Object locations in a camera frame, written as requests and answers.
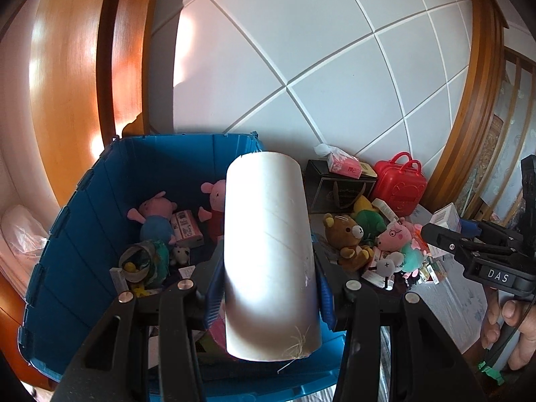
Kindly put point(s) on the pig plush blue outfit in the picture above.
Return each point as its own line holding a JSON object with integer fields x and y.
{"x": 157, "y": 222}

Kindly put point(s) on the green yellow plush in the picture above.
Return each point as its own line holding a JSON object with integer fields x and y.
{"x": 370, "y": 222}

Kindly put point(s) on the red white barcode carton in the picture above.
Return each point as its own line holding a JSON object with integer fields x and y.
{"x": 187, "y": 228}

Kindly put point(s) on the long white carton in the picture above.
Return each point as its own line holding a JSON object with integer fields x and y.
{"x": 383, "y": 208}

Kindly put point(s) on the pink tissue pack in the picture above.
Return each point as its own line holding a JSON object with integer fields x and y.
{"x": 341, "y": 163}

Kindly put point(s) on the white plush toy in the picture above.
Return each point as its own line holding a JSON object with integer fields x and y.
{"x": 385, "y": 266}

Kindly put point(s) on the person's right hand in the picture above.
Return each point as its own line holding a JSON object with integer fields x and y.
{"x": 513, "y": 312}

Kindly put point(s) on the small white black plush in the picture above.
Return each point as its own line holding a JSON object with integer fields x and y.
{"x": 180, "y": 255}

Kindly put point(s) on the teal pig plush with glasses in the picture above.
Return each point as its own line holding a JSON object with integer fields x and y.
{"x": 404, "y": 251}

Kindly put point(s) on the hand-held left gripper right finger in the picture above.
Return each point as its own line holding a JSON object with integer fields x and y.
{"x": 326, "y": 305}

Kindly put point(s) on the small white box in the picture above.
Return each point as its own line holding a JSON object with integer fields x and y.
{"x": 446, "y": 217}

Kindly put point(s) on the white padded headboard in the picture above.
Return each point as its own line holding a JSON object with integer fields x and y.
{"x": 314, "y": 58}

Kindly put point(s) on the olive flat box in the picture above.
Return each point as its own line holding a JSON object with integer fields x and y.
{"x": 369, "y": 169}

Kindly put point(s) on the white plastic bag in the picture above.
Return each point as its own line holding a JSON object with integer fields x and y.
{"x": 21, "y": 243}

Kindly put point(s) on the brown teddy bear plush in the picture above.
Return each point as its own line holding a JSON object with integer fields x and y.
{"x": 347, "y": 238}

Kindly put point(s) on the blue plastic storage bin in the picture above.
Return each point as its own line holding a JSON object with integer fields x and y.
{"x": 83, "y": 238}

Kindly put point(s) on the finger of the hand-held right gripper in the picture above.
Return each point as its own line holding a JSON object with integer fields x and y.
{"x": 444, "y": 240}
{"x": 469, "y": 227}

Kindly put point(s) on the pink pig plush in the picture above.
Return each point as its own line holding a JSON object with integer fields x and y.
{"x": 215, "y": 205}

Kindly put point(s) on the black gift bag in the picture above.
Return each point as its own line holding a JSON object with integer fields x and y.
{"x": 335, "y": 192}

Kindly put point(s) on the large white paper roll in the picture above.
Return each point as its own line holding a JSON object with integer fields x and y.
{"x": 268, "y": 251}

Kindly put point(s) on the wooden bed frame post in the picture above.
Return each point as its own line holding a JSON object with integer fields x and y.
{"x": 469, "y": 113}
{"x": 83, "y": 50}

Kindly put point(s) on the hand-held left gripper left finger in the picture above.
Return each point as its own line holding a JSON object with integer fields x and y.
{"x": 213, "y": 297}

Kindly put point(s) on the clear jar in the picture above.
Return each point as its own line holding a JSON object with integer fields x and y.
{"x": 142, "y": 261}

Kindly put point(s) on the red plastic suitcase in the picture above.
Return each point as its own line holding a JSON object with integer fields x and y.
{"x": 400, "y": 186}

